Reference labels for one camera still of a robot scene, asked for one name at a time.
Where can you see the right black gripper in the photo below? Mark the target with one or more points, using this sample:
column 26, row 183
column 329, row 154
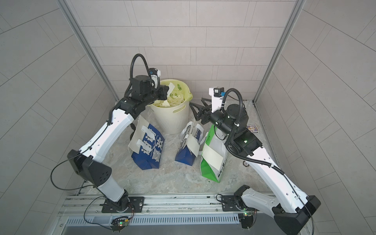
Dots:
column 205, row 110

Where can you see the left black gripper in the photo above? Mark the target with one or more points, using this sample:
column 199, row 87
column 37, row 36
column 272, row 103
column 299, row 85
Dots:
column 163, row 92

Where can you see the white paper receipt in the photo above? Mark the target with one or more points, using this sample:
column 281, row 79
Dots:
column 171, row 87

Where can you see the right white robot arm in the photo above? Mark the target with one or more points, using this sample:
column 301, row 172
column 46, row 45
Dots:
column 290, row 207

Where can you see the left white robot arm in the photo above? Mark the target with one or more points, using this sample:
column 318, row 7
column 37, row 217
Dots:
column 143, row 90

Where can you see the shredded paper pile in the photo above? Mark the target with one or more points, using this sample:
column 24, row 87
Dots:
column 174, row 99

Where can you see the small blue white tote bag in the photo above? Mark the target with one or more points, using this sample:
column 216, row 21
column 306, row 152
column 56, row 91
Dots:
column 192, row 138

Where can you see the cream plastic trash bin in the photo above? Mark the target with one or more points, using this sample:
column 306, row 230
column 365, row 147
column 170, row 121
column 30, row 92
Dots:
column 172, row 120

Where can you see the green white tote bag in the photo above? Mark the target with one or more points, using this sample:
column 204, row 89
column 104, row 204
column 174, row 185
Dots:
column 214, row 155

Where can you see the small printed card box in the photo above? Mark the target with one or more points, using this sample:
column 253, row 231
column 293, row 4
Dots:
column 253, row 128

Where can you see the large blue white tote bag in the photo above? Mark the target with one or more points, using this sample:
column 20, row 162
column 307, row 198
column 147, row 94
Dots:
column 146, row 144

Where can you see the right controller board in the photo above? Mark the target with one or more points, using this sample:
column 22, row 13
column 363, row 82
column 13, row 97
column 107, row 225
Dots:
column 246, row 220

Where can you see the controller board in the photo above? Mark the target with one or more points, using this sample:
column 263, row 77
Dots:
column 246, row 220
column 119, row 223

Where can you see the left controller board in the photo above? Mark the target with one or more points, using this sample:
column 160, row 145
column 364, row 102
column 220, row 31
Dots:
column 119, row 223

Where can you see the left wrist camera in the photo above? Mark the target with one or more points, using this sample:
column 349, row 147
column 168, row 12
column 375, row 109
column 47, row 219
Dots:
column 155, row 75

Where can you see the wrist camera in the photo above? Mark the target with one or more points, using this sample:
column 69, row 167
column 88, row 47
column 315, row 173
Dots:
column 155, row 75
column 216, row 94

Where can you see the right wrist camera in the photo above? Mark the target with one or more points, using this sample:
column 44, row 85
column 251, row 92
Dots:
column 216, row 94

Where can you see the aluminium mounting rail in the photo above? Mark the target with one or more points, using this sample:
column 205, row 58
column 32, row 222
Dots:
column 154, row 204

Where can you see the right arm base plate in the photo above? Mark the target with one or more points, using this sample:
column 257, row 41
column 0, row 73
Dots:
column 232, row 203

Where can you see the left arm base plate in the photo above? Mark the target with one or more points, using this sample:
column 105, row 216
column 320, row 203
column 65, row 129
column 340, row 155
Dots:
column 135, row 203

